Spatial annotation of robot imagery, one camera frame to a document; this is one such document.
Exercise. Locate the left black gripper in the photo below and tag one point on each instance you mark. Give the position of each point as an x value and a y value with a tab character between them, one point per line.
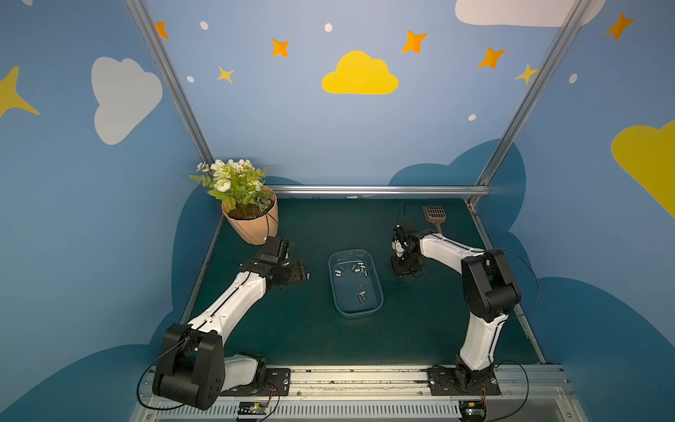
294	271

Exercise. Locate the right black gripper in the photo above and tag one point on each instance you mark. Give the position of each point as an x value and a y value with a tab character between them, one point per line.
403	262

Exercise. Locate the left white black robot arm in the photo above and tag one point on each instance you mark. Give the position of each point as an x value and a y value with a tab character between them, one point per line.
192	369

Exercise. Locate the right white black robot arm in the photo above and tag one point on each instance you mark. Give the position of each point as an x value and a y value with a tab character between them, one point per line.
490	292

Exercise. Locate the translucent blue storage box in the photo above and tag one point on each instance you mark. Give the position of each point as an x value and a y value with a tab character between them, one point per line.
356	288

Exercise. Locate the brown slotted scoop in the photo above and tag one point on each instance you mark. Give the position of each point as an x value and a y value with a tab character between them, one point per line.
436	216

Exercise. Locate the terracotta flower pot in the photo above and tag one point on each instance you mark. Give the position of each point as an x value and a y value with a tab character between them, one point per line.
256	231

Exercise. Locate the artificial white flower plant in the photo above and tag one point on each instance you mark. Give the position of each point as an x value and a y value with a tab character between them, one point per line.
238	185

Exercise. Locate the left small circuit board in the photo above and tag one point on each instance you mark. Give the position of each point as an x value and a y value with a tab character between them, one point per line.
252	409

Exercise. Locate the small circuit board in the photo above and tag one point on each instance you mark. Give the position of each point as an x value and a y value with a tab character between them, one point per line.
472	411
252	409

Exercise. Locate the right small circuit board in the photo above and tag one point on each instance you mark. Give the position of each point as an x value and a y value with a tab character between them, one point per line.
472	411

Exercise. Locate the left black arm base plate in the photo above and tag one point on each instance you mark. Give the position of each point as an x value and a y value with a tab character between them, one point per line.
278	378

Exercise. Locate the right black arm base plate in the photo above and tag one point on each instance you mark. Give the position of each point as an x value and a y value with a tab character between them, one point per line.
460	381

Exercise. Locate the aluminium front rail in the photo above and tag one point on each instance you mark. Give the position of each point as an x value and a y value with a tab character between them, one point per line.
385	393

